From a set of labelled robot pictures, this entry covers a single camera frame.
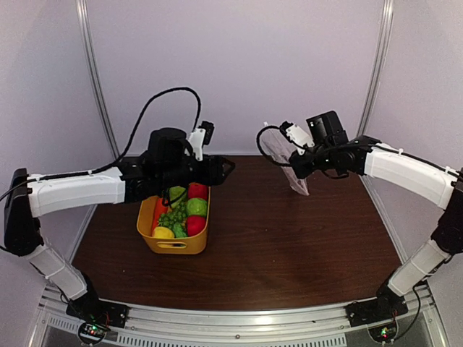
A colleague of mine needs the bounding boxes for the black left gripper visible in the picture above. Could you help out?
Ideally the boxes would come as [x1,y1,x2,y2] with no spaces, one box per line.
[158,153,234,189]

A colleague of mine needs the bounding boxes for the red toy apple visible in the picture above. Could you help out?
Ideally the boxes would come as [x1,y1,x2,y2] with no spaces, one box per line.
[188,183,209,200]

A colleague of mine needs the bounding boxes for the green toy cabbage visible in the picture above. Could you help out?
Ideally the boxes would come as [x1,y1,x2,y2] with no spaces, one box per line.
[186,198,208,217]

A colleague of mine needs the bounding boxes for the clear zip top bag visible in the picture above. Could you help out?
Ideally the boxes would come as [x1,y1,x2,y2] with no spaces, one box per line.
[260,121,311,197]

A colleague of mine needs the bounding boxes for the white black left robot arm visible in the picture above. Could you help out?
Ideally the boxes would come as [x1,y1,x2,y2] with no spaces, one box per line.
[1,128,235,321]

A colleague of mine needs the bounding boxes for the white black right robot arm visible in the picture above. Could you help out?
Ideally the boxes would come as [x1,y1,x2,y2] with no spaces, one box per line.
[280,111,462,320]

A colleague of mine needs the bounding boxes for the light green toy lettuce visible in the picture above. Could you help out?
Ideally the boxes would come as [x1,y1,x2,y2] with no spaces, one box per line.
[168,186,187,209]

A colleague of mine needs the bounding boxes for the red toy tomato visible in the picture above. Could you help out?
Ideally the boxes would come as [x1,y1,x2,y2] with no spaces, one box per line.
[185,215,207,237]

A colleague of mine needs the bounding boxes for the green toy grapes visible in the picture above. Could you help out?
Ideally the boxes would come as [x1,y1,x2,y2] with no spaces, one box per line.
[158,202,187,228]

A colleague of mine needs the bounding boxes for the orange toy carrot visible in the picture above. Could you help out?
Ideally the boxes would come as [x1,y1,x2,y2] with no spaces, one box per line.
[152,198,169,231]

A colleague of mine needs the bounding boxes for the green toy broccoli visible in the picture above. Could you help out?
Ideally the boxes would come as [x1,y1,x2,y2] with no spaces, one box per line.
[172,223,188,239]

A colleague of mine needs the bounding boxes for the yellow plastic basket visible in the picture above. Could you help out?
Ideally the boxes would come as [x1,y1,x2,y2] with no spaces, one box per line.
[137,183,211,255]

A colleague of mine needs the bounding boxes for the yellow toy lemon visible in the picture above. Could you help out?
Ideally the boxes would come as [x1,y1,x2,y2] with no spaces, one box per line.
[153,226,175,239]

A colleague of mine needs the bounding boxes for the right controller board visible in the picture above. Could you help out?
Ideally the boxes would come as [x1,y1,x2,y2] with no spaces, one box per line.
[368,322,398,344]

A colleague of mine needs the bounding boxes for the controller board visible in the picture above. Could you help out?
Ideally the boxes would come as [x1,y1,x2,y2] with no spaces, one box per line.
[77,322,111,345]
[368,322,398,344]

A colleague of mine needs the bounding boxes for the left controller board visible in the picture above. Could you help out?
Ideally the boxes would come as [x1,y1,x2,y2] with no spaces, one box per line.
[77,322,111,345]

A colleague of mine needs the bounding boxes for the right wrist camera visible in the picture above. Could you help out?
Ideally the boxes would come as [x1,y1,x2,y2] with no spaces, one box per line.
[279,121,315,152]

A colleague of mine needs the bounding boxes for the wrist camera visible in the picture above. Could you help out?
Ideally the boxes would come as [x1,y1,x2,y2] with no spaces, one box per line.
[187,121,215,161]
[279,121,315,152]

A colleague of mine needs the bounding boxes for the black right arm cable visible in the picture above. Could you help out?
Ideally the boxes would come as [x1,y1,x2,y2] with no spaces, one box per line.
[255,124,294,168]

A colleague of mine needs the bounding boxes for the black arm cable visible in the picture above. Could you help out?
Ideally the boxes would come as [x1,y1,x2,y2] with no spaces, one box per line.
[0,86,203,203]
[255,124,294,168]

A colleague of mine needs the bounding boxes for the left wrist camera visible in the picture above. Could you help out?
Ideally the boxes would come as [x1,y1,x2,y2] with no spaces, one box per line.
[187,121,215,161]

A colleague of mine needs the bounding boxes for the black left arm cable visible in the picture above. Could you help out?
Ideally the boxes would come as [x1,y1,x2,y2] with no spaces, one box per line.
[0,86,203,203]

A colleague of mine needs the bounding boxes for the right aluminium frame post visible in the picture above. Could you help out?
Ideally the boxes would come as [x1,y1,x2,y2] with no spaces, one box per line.
[357,0,394,136]

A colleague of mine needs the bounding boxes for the aluminium frame post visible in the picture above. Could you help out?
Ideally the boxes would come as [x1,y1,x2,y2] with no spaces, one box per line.
[357,0,394,136]
[75,0,120,159]

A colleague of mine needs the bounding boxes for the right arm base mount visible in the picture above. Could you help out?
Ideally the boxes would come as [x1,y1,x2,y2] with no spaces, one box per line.
[345,295,408,327]

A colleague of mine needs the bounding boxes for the aluminium front rail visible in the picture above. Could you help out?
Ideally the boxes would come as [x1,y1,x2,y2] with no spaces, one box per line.
[26,285,449,346]

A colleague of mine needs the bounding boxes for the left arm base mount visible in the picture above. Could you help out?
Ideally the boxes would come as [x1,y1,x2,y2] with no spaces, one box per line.
[66,296,129,328]

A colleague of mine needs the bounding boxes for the left aluminium frame post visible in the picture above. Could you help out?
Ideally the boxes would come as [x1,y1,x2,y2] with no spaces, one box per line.
[75,0,120,159]

